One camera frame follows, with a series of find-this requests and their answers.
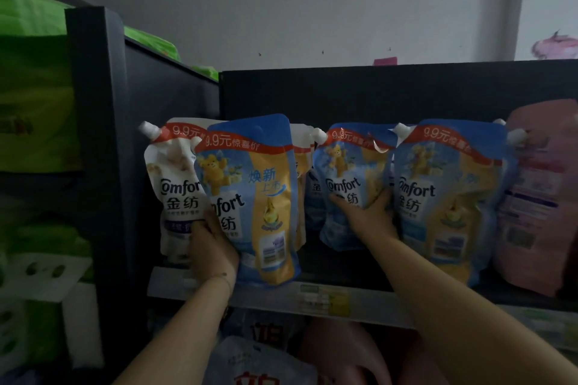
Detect person's left hand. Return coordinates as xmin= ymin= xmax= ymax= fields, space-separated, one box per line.
xmin=188 ymin=208 xmax=240 ymax=295

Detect person's right hand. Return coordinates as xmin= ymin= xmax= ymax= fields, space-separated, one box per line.
xmin=329 ymin=188 xmax=400 ymax=248

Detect dark metal shelf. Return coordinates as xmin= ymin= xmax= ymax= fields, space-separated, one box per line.
xmin=65 ymin=6 xmax=578 ymax=385

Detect person's right forearm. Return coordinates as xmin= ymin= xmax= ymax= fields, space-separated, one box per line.
xmin=365 ymin=235 xmax=578 ymax=385

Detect person's left forearm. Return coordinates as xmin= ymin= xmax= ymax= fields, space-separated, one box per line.
xmin=115 ymin=279 xmax=234 ymax=385

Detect white refill pouch red lettering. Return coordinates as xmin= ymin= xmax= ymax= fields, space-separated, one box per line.
xmin=203 ymin=336 xmax=320 ymax=385
xmin=221 ymin=310 xmax=300 ymax=346

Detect white toilet paper packs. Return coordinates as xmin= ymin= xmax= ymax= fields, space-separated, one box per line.
xmin=0 ymin=283 xmax=105 ymax=377

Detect green toilet paper pack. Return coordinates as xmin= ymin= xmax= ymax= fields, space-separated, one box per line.
xmin=0 ymin=224 xmax=95 ymax=304

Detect pink bagged item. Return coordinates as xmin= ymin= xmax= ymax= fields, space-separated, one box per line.
xmin=532 ymin=31 xmax=578 ymax=60

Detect green and white tissue pack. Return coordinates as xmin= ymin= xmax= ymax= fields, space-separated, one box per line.
xmin=0 ymin=0 xmax=73 ymax=38

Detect thin chain bracelet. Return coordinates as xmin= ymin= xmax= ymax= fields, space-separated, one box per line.
xmin=207 ymin=273 xmax=234 ymax=293

